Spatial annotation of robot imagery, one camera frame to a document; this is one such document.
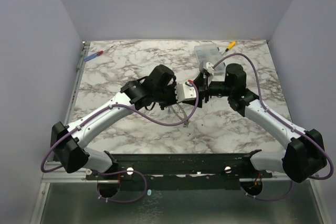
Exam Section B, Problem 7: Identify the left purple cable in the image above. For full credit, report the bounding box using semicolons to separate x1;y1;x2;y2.
40;80;200;204

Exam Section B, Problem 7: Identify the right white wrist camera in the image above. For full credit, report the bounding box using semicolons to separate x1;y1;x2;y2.
199;61;215;77

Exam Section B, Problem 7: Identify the blue red handled screwdriver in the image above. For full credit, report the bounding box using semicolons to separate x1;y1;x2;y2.
83;46;114;62

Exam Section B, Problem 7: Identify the aluminium left side rail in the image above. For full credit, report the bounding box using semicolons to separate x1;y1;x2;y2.
64;41;91;125

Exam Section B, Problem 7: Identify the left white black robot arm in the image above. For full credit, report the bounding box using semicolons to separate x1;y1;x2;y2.
51;65;176;179

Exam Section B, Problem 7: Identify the clear plastic screw box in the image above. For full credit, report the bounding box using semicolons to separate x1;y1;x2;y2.
194;44;223;72

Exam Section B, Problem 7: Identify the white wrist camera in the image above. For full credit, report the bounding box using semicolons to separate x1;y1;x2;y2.
199;61;215;77
175;83;196;103

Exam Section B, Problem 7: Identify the purple cable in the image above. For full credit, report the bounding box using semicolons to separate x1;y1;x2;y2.
213;53;334;201
40;80;200;204

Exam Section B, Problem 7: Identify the aluminium rail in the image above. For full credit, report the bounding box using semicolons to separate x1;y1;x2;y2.
41;168;87;183
64;41;91;125

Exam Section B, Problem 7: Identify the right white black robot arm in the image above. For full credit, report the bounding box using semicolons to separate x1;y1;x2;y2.
194;62;327;183

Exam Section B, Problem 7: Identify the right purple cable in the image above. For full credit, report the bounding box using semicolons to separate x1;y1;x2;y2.
213;53;334;201

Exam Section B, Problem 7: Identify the aluminium front rail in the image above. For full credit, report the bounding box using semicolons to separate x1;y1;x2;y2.
41;168;87;183

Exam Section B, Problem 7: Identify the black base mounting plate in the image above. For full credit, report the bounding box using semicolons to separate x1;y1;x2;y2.
83;152;274;191

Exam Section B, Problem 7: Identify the yellow handled screwdriver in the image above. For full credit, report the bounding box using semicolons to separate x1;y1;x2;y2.
222;41;236;54

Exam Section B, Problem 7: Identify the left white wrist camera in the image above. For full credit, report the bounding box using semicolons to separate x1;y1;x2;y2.
175;83;196;103

